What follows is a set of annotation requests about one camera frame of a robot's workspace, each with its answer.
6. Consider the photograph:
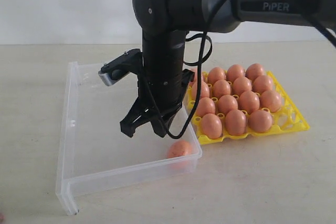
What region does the yellow plastic egg tray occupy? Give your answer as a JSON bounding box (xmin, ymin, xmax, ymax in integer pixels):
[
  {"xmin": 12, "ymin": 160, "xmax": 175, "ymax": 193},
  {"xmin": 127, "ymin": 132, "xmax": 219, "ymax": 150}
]
[{"xmin": 192, "ymin": 71, "xmax": 310, "ymax": 145}]

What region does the clear plastic storage box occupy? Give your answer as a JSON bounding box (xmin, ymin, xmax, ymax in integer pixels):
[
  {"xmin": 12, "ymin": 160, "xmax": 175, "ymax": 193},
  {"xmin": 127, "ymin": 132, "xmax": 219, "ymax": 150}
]
[{"xmin": 56, "ymin": 62, "xmax": 202, "ymax": 216}]

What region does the black cable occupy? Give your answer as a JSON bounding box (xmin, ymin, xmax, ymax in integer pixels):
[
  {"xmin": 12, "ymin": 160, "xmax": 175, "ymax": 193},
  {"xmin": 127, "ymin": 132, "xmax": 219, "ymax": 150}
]
[{"xmin": 139, "ymin": 0, "xmax": 336, "ymax": 140}]

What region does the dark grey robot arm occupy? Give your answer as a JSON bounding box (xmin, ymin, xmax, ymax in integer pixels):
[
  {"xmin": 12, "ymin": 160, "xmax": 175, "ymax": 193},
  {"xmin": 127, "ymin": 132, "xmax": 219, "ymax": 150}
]
[{"xmin": 119, "ymin": 0, "xmax": 335, "ymax": 137}]

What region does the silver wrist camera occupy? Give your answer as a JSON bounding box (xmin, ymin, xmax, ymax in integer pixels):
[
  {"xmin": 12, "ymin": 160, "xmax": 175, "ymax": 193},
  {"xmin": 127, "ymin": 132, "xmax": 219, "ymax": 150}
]
[{"xmin": 98, "ymin": 49, "xmax": 142, "ymax": 87}]

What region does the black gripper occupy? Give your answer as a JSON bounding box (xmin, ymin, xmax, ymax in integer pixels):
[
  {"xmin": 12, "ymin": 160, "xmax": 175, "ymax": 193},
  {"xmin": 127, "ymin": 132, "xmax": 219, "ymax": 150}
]
[{"xmin": 120, "ymin": 68, "xmax": 195, "ymax": 137}]

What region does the brown egg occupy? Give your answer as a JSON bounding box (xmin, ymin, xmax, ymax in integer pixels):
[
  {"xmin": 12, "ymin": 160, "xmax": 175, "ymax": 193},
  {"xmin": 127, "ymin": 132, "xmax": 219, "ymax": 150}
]
[
  {"xmin": 207, "ymin": 67, "xmax": 226, "ymax": 85},
  {"xmin": 217, "ymin": 95, "xmax": 238, "ymax": 115},
  {"xmin": 238, "ymin": 91, "xmax": 260, "ymax": 114},
  {"xmin": 166, "ymin": 140, "xmax": 193, "ymax": 169},
  {"xmin": 260, "ymin": 90, "xmax": 282, "ymax": 113},
  {"xmin": 253, "ymin": 75, "xmax": 274, "ymax": 94},
  {"xmin": 245, "ymin": 63, "xmax": 266, "ymax": 82},
  {"xmin": 195, "ymin": 97, "xmax": 216, "ymax": 118},
  {"xmin": 226, "ymin": 64, "xmax": 245, "ymax": 83},
  {"xmin": 225, "ymin": 109, "xmax": 247, "ymax": 136},
  {"xmin": 191, "ymin": 81, "xmax": 210, "ymax": 100},
  {"xmin": 189, "ymin": 68, "xmax": 205, "ymax": 87},
  {"xmin": 248, "ymin": 110, "xmax": 272, "ymax": 133},
  {"xmin": 213, "ymin": 79, "xmax": 231, "ymax": 99},
  {"xmin": 200, "ymin": 113, "xmax": 222, "ymax": 139},
  {"xmin": 232, "ymin": 77, "xmax": 252, "ymax": 96}
]

